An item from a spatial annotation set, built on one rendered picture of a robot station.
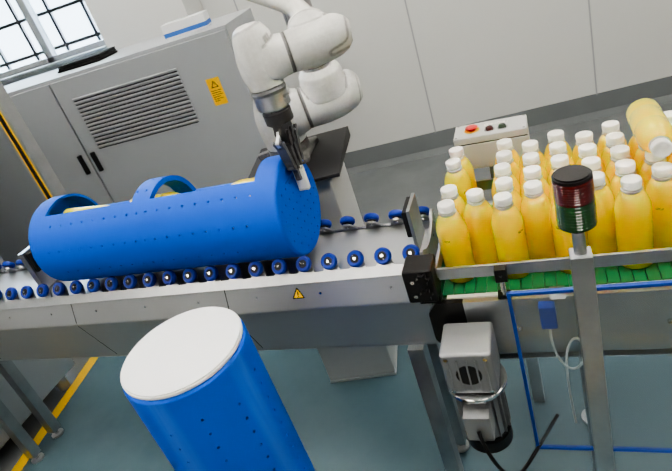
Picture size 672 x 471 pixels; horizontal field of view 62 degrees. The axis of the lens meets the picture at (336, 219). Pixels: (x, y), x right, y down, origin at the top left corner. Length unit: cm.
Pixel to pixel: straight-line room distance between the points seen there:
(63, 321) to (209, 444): 98
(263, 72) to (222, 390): 73
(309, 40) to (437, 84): 290
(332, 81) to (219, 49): 115
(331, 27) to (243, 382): 83
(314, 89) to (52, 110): 194
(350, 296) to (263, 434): 42
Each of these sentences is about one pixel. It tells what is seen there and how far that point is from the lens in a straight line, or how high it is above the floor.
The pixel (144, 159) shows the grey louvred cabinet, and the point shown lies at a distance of 339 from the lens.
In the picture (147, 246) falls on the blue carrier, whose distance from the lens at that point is 166.
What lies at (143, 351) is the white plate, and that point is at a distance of 134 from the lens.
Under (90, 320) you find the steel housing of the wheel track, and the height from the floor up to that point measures 85.
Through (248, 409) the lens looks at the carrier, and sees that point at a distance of 126.
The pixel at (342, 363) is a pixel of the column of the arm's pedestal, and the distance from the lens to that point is 248.
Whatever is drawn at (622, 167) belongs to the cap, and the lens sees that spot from 132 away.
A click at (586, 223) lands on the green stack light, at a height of 118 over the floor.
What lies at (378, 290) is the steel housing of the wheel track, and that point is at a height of 87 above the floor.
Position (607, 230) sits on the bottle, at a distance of 134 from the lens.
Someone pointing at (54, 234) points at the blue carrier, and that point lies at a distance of 188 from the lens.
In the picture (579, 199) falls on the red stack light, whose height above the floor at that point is 123.
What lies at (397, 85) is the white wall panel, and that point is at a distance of 422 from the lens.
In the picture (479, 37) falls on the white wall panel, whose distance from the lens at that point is 416.
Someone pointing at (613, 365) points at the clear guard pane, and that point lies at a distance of 138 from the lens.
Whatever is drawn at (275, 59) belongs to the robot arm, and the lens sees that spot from 138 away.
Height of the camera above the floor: 172
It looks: 27 degrees down
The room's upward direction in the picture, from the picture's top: 19 degrees counter-clockwise
